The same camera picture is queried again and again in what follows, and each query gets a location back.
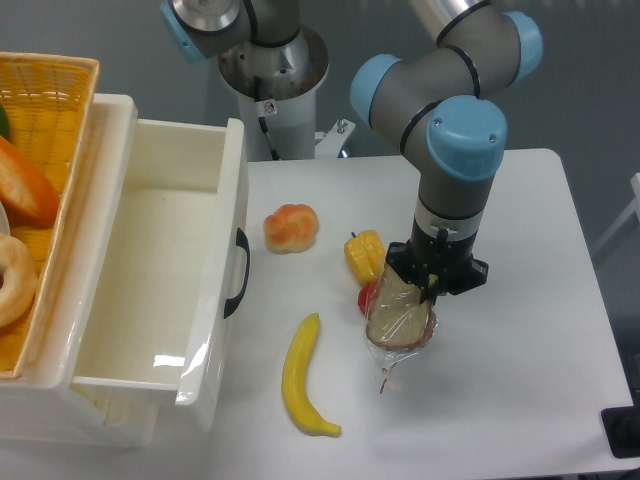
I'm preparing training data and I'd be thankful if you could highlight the white upper drawer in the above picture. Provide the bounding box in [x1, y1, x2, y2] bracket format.
[72, 119, 248, 431]

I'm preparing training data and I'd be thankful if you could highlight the black drawer handle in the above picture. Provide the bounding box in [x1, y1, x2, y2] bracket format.
[223, 227, 251, 319]

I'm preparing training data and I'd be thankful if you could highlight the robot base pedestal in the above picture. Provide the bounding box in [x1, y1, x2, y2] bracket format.
[218, 24, 329, 161]

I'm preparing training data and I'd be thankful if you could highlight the black device at edge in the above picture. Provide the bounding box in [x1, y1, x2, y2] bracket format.
[601, 406, 639, 459]

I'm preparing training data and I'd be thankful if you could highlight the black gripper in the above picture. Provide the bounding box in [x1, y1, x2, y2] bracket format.
[386, 225, 489, 303]

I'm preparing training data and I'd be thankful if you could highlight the yellow banana toy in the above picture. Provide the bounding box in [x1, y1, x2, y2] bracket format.
[281, 313, 342, 438]

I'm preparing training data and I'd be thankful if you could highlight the orange bread loaf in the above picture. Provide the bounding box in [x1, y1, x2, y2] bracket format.
[1, 138, 60, 228]

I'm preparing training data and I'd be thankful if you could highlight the toast slice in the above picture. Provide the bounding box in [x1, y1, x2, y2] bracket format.
[365, 265, 438, 394]

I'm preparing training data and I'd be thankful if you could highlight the yellow wicker basket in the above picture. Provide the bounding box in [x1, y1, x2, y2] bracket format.
[1, 52, 99, 380]

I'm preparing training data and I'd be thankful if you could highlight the green vegetable toy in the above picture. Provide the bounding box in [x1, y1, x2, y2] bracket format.
[0, 105, 11, 141]

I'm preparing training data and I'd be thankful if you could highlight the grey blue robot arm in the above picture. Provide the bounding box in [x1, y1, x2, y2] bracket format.
[160, 1, 543, 301]

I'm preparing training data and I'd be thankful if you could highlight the black cable on pedestal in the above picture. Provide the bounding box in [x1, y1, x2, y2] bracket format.
[251, 74, 281, 162]

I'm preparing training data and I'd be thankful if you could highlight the beige bagel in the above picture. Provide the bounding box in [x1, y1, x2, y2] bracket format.
[1, 234, 38, 327]

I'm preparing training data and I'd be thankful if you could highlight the yellow bell pepper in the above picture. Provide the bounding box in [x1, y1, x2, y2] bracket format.
[343, 230, 386, 286]

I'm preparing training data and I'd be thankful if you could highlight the white frame at right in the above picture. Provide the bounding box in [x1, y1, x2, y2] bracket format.
[591, 173, 639, 266]

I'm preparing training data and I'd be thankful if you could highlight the white drawer cabinet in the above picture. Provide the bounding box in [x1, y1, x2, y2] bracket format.
[1, 94, 158, 448]

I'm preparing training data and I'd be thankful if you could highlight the orange knotted bread roll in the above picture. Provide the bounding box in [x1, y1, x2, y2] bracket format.
[263, 204, 319, 254]

